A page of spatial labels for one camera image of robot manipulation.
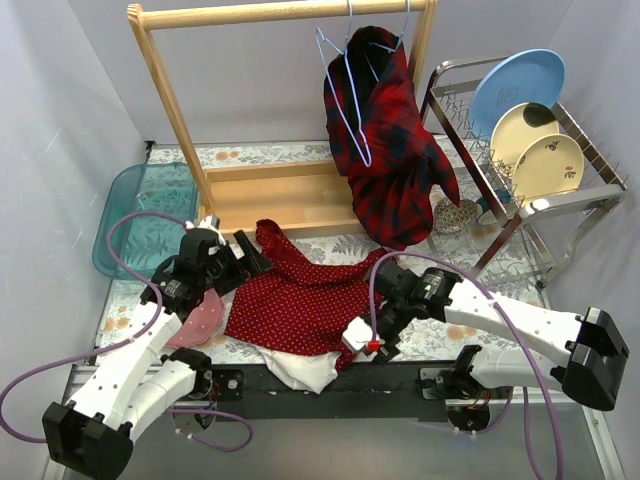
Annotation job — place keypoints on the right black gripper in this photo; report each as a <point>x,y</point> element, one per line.
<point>385,331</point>

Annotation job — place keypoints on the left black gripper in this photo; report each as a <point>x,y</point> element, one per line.
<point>233,264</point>

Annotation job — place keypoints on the red polka dot cloth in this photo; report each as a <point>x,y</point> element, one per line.
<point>296,312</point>

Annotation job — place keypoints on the red plaid skirt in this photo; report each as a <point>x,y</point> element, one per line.
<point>391,198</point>

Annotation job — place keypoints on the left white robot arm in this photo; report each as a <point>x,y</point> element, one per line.
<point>94,432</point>

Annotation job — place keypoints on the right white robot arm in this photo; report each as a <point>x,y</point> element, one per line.
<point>582,356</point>

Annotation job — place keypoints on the pink polka dot plate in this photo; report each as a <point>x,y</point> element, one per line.
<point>201,323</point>

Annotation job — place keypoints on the floral table mat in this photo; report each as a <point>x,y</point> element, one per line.
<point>450,330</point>

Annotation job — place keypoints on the patterned bowl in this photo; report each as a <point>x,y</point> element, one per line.
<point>451,218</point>

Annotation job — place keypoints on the teal plastic basket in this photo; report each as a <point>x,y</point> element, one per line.
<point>145,241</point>

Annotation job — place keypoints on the cream plate floral print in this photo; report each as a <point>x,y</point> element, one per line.
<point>553,164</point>

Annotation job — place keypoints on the metal dish rack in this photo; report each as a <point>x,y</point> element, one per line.
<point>557,223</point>

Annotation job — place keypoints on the cream plate black spot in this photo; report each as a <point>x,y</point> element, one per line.
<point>516,130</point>

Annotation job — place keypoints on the blue plate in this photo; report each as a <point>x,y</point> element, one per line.
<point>535,75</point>

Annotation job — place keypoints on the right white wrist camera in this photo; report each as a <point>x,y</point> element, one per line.
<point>359,337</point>

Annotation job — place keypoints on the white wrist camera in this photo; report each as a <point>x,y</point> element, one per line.
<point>209,222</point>
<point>359,337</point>

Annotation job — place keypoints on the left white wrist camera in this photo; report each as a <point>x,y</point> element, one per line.
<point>209,222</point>

